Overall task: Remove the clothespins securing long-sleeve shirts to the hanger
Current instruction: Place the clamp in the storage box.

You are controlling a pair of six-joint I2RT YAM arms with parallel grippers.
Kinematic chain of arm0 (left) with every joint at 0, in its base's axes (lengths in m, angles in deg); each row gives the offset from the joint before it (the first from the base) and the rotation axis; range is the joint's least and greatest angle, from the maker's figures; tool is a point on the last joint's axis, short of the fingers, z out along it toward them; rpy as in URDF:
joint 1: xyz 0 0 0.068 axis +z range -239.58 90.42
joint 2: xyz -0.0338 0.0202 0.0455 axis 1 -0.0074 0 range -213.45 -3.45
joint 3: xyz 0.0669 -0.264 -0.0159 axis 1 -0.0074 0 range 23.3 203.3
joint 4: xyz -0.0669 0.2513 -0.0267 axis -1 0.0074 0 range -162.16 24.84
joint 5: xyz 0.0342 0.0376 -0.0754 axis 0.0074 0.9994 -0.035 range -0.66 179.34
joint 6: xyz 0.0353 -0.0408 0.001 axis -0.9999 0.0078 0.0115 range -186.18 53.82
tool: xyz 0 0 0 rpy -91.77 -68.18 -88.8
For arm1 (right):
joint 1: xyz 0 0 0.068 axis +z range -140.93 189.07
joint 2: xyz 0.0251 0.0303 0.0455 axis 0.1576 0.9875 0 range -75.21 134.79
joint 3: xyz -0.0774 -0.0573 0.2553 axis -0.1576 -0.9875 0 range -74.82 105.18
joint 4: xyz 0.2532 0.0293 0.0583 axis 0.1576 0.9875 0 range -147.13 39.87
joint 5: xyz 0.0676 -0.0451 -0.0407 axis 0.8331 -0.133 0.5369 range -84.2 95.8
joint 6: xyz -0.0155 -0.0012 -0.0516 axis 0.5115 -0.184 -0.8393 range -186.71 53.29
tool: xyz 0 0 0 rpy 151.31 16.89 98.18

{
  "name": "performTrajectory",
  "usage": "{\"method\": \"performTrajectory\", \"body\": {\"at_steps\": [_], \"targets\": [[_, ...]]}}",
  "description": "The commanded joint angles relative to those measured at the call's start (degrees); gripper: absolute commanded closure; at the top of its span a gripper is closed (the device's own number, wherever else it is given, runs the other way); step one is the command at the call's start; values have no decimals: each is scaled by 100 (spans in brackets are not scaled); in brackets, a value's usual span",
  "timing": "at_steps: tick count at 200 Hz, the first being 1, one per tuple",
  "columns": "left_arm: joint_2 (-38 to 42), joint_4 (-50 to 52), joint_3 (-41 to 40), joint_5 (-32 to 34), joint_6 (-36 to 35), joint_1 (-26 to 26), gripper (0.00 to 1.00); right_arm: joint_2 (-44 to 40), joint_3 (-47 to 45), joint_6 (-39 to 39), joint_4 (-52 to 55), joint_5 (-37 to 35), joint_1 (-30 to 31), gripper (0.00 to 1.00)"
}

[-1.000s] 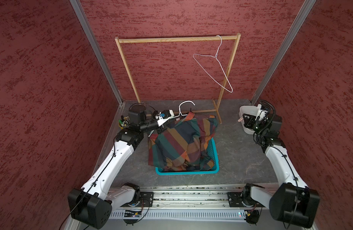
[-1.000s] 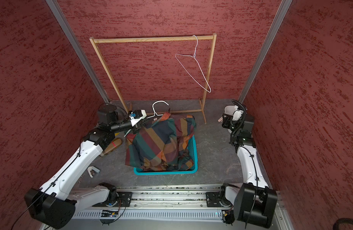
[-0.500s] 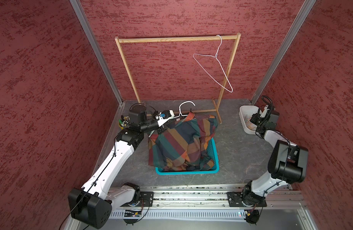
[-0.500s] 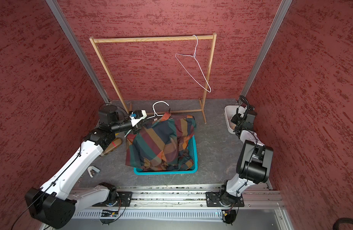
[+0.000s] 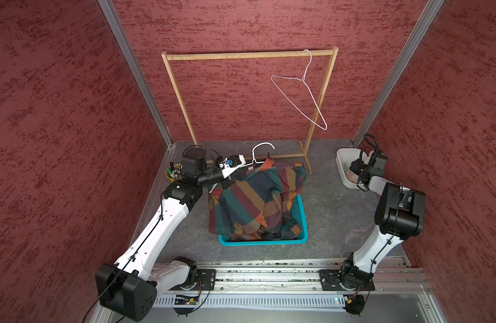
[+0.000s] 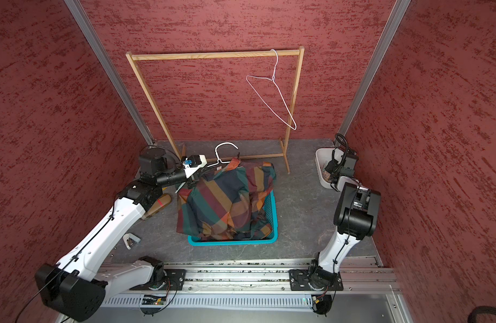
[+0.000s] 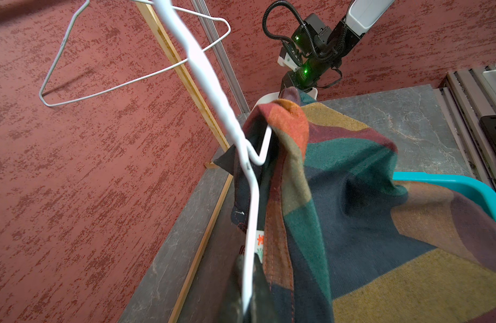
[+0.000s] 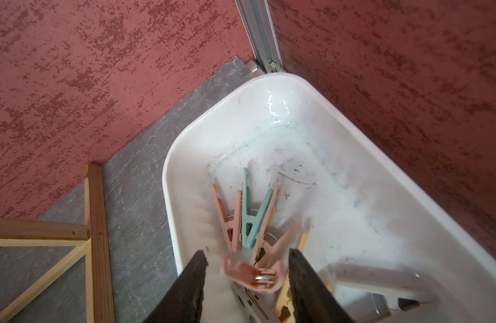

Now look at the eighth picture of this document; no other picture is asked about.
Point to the small green clothespin in bin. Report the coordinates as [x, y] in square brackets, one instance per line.
[252, 219]

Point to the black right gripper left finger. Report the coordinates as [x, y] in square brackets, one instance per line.
[183, 301]

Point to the small peach clothespin in bin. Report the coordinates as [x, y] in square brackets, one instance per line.
[270, 244]

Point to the tan clothespin in bin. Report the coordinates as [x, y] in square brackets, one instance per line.
[283, 308]

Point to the white clothespin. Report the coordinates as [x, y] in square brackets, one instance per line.
[370, 294]

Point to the wooden clothes rack frame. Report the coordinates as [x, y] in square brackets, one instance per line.
[88, 241]

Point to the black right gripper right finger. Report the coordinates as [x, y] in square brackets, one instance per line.
[311, 299]

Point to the white plastic bin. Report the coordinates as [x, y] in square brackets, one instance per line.
[369, 224]

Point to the small pink clothespin in bin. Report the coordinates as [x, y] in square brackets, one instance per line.
[230, 224]

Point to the aluminium corner post right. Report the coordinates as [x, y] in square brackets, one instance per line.
[257, 20]

